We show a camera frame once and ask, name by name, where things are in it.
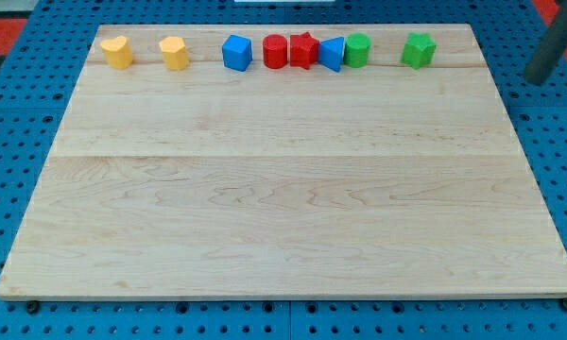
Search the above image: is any red star block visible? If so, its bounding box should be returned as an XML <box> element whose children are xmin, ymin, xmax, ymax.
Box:
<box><xmin>289</xmin><ymin>32</ymin><xmax>319</xmax><ymax>70</ymax></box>

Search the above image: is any green star block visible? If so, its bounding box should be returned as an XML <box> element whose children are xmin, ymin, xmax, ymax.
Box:
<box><xmin>401</xmin><ymin>32</ymin><xmax>437</xmax><ymax>70</ymax></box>

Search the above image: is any large wooden board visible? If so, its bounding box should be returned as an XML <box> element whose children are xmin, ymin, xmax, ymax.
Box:
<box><xmin>0</xmin><ymin>24</ymin><xmax>567</xmax><ymax>301</ymax></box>

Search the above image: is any red cylinder block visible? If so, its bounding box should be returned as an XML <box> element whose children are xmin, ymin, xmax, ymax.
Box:
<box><xmin>263</xmin><ymin>34</ymin><xmax>288</xmax><ymax>69</ymax></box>

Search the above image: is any blue triangle block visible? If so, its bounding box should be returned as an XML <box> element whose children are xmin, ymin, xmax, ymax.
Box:
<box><xmin>318</xmin><ymin>37</ymin><xmax>345</xmax><ymax>73</ymax></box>

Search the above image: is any blue cube block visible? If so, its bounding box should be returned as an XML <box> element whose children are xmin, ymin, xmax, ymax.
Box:
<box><xmin>221</xmin><ymin>35</ymin><xmax>252</xmax><ymax>72</ymax></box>

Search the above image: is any green cylinder block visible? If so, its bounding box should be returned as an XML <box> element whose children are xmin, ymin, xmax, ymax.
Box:
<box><xmin>343</xmin><ymin>33</ymin><xmax>371</xmax><ymax>68</ymax></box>

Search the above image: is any yellow pentagon block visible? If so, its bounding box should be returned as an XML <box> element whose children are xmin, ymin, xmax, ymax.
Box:
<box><xmin>159</xmin><ymin>36</ymin><xmax>190</xmax><ymax>71</ymax></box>

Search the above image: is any yellow heart block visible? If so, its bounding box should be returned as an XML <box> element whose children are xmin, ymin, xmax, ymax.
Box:
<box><xmin>100</xmin><ymin>36</ymin><xmax>133</xmax><ymax>70</ymax></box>

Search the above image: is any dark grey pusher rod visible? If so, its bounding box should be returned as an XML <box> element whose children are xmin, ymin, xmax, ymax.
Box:
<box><xmin>524</xmin><ymin>0</ymin><xmax>567</xmax><ymax>85</ymax></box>

